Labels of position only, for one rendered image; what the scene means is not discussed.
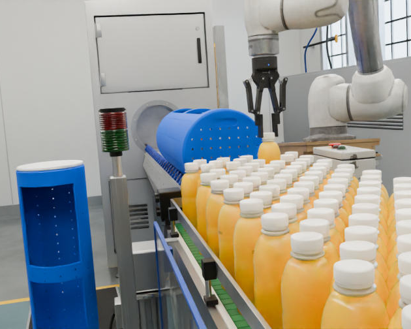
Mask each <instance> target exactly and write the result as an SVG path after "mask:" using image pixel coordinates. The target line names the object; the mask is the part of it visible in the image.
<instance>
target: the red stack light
mask: <svg viewBox="0 0 411 329"><path fill-rule="evenodd" d="M99 123H100V130H101V131H110V130H120V129H127V128H128V126H127V113H126V112H110V113H100V114H99Z"/></svg>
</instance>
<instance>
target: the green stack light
mask: <svg viewBox="0 0 411 329"><path fill-rule="evenodd" d="M128 136H129V135H128V129H120V130H110V131H100V138H101V146H102V152H118V151H127V150H129V138H128Z"/></svg>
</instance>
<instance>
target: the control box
mask: <svg viewBox="0 0 411 329"><path fill-rule="evenodd" d="M345 147H346V149H338V148H332V147H331V146H325V147H315V148H313V153H314V163H317V160H319V159H331V160H332V167H333V169H332V171H335V169H337V165H342V164H352V165H354V168H355V170H354V173H355V174H356V175H355V177H356V178H357V179H358V181H359V182H360V181H361V176H362V172H363V171H364V170H376V161H375V150H373V149H365V148H357V147H352V146H345Z"/></svg>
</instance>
